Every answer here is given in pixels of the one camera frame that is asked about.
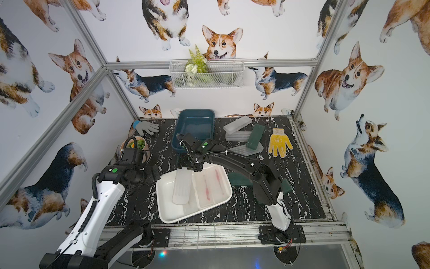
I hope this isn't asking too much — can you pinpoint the white plastic storage box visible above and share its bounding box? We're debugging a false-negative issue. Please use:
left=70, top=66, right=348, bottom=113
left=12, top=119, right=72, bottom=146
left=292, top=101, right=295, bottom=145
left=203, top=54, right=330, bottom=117
left=156, top=163, right=232, bottom=224

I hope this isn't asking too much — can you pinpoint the dark green case middle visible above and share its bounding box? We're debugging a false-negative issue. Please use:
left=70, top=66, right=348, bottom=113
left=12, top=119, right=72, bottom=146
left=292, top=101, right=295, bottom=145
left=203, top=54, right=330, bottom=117
left=228, top=172, right=253, bottom=186

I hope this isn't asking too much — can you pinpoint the yellow work glove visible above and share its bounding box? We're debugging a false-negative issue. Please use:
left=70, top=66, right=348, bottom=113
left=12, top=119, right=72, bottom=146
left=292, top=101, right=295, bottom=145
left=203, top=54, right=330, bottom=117
left=268, top=128, right=293, bottom=159

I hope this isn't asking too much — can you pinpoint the dark green case near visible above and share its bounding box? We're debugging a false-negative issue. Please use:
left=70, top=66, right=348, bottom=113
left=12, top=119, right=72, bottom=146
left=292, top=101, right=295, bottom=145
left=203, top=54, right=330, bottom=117
left=281, top=178, right=292, bottom=195

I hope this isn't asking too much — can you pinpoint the clear pencil case far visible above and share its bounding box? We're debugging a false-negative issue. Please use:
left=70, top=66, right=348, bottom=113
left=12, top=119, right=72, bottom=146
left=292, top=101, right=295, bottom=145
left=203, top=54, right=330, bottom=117
left=223, top=116, right=253, bottom=134

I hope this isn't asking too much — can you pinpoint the beige pot with green plant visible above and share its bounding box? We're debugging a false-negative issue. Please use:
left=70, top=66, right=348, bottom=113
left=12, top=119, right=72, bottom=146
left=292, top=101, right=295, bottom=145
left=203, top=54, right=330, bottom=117
left=119, top=136, right=150, bottom=155

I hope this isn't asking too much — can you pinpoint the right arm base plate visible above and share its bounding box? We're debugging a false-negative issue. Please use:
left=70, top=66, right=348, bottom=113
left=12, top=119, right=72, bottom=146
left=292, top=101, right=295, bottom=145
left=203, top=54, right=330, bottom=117
left=258, top=224, right=307, bottom=245

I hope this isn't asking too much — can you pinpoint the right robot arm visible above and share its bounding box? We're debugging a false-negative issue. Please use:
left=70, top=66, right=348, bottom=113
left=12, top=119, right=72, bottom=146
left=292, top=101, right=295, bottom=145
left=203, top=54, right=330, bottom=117
left=176, top=133, right=291, bottom=232

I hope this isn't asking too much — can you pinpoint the teal plastic storage box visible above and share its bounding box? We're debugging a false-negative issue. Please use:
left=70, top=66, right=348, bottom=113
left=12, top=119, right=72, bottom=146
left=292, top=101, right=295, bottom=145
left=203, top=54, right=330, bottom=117
left=171, top=109, right=215, bottom=154

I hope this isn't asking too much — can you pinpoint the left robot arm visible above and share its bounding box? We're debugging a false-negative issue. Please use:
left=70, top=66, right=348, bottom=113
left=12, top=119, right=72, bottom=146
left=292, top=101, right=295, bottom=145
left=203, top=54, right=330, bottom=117
left=39, top=137, right=160, bottom=269

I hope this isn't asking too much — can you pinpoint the artificial fern plant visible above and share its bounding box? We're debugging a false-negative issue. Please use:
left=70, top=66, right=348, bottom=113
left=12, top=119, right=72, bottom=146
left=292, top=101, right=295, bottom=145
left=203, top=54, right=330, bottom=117
left=185, top=46, right=210, bottom=87

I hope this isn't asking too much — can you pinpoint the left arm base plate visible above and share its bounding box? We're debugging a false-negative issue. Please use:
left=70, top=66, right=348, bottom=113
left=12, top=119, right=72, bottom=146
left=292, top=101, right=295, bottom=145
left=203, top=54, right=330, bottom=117
left=148, top=228, right=171, bottom=248

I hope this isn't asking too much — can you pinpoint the dark green case upright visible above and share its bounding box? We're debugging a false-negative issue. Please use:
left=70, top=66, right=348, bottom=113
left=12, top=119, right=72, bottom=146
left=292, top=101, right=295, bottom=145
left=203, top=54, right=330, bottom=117
left=246, top=124, right=265, bottom=150

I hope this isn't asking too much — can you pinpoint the grey work glove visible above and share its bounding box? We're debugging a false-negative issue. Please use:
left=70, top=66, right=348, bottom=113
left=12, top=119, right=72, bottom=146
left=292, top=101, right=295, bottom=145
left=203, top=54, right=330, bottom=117
left=132, top=120, right=159, bottom=136

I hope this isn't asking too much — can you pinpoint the white wire wall basket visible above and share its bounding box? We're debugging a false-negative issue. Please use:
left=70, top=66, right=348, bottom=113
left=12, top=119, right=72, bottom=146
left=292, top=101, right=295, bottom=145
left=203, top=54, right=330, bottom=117
left=169, top=59, right=245, bottom=89

